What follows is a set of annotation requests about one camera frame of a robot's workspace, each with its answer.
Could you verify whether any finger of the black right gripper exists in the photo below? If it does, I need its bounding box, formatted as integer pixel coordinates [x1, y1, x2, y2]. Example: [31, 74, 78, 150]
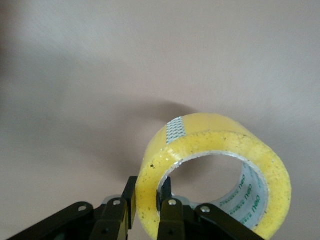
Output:
[0, 176, 138, 240]
[156, 177, 266, 240]

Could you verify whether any yellow packing tape roll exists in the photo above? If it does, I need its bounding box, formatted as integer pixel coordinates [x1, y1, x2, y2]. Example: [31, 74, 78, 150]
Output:
[134, 112, 293, 238]

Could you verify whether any brown table cloth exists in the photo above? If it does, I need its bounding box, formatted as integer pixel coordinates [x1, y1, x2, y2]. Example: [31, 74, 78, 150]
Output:
[0, 0, 320, 240]

